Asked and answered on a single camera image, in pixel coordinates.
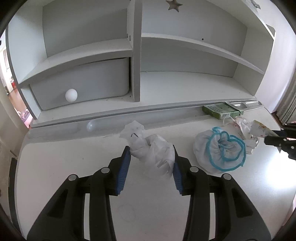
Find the grey curtain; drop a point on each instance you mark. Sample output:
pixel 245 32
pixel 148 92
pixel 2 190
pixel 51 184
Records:
pixel 286 109

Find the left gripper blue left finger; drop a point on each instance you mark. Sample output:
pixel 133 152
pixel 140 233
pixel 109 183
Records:
pixel 123 170

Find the white round drawer knob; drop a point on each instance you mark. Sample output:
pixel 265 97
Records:
pixel 71 95

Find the pink white snack packet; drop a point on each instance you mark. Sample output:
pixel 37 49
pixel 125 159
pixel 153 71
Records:
pixel 260 130

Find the white blue-trimmed cloth bundle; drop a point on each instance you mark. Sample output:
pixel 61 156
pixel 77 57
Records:
pixel 217 151

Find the printed wrapper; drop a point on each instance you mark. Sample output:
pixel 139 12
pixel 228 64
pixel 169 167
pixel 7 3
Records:
pixel 243 127

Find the green carton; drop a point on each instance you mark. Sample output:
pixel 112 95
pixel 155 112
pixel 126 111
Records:
pixel 222 110

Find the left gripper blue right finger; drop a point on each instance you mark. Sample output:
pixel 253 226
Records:
pixel 177 174

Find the grey white desk hutch shelf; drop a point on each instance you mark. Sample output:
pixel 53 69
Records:
pixel 180 52

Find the grey drawer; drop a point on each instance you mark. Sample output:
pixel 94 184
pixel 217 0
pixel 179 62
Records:
pixel 92 81

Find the white knotted plastic bag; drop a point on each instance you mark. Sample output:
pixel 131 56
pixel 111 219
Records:
pixel 157 154

